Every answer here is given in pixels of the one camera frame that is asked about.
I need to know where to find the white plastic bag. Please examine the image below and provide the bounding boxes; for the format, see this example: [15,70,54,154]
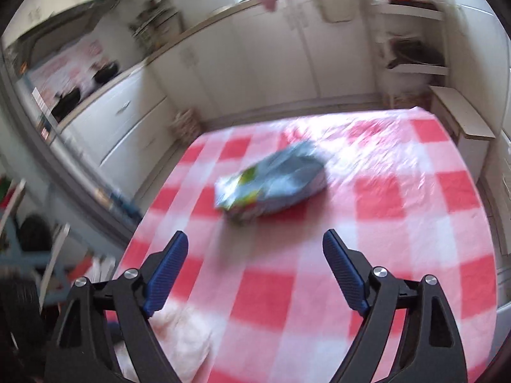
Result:
[113,300,215,383]

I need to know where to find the white kitchen cabinets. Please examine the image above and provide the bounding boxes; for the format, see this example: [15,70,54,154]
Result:
[61,0,510,197]

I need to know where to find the red white checkered tablecloth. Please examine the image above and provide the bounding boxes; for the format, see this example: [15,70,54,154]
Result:
[119,108,497,382]

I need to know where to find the blue milk carton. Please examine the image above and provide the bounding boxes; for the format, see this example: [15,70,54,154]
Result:
[214,140,331,223]

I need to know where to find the black frying pan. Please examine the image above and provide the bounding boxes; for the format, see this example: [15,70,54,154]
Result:
[51,86,81,123]

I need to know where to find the floral waste basket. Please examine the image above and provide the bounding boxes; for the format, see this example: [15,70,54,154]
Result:
[170,108,203,146]

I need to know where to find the black wok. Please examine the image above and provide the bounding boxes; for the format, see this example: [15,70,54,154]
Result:
[91,61,119,86]

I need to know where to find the white shelf rack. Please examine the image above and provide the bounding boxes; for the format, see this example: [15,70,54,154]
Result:
[363,0,449,109]

